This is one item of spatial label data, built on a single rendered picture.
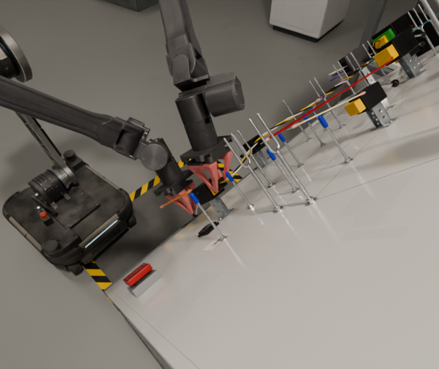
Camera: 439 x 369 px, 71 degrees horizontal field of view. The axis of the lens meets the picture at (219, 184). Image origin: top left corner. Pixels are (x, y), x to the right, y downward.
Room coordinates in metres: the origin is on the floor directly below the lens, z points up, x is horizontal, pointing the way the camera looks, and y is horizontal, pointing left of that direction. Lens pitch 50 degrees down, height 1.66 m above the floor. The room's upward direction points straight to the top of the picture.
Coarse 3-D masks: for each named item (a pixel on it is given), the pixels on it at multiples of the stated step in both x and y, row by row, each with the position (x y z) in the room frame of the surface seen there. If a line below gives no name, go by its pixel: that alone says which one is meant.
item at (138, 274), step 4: (144, 264) 0.26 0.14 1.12; (148, 264) 0.25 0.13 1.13; (140, 268) 0.25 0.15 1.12; (144, 268) 0.25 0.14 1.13; (148, 268) 0.25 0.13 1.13; (132, 272) 0.25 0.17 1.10; (136, 272) 0.24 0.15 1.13; (140, 272) 0.24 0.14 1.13; (144, 272) 0.24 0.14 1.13; (128, 276) 0.24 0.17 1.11; (132, 276) 0.23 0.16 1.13; (136, 276) 0.23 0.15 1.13; (140, 276) 0.23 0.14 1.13; (144, 276) 0.24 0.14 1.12; (124, 280) 0.23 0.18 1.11; (128, 280) 0.22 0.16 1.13; (132, 280) 0.22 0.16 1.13; (136, 280) 0.22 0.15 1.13; (140, 280) 0.23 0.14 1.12; (128, 284) 0.22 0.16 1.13; (132, 284) 0.22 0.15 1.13; (136, 284) 0.22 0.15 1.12
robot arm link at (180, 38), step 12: (168, 0) 0.69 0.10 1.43; (180, 0) 0.69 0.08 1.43; (168, 12) 0.67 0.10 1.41; (180, 12) 0.66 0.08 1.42; (168, 24) 0.65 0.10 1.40; (180, 24) 0.63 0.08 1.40; (192, 24) 0.66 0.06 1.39; (168, 36) 0.62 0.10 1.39; (180, 36) 0.60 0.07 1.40; (192, 36) 0.62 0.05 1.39; (168, 48) 0.59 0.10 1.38; (180, 48) 0.58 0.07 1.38; (192, 48) 0.57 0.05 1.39; (168, 60) 0.57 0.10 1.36; (192, 60) 0.55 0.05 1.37; (204, 60) 0.61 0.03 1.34; (192, 72) 0.53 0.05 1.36; (204, 72) 0.56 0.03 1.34
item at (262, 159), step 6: (252, 138) 0.74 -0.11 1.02; (252, 144) 0.72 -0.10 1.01; (258, 144) 0.75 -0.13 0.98; (264, 144) 0.73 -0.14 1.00; (246, 150) 0.73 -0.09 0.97; (252, 150) 0.71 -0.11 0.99; (258, 150) 0.71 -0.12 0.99; (240, 156) 0.77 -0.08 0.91; (258, 156) 0.71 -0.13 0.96; (264, 156) 0.72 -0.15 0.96; (264, 162) 0.71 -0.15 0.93; (270, 162) 0.70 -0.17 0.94
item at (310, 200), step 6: (258, 114) 0.34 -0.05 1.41; (258, 132) 0.31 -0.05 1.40; (270, 132) 0.32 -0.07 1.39; (264, 138) 0.31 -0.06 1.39; (276, 144) 0.31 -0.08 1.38; (270, 150) 0.30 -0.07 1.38; (276, 150) 0.30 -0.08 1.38; (282, 156) 0.30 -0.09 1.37; (282, 162) 0.29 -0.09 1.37; (288, 168) 0.28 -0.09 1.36; (294, 174) 0.28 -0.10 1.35; (294, 180) 0.27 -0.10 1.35; (300, 186) 0.27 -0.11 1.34; (306, 192) 0.26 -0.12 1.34; (306, 198) 0.26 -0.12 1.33; (312, 198) 0.25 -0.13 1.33; (306, 204) 0.25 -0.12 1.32
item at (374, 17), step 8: (376, 0) 1.19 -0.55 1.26; (384, 0) 1.17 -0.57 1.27; (376, 8) 1.18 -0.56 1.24; (384, 8) 1.19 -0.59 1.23; (416, 8) 1.58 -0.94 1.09; (376, 16) 1.17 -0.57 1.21; (368, 24) 1.19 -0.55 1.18; (376, 24) 1.17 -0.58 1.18; (368, 32) 1.18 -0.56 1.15; (368, 40) 1.17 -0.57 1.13; (368, 64) 1.15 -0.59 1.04; (376, 64) 1.15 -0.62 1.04; (392, 64) 1.12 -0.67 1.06; (376, 72) 1.12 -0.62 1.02; (352, 80) 1.18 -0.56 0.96; (344, 88) 1.19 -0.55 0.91; (344, 96) 1.18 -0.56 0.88
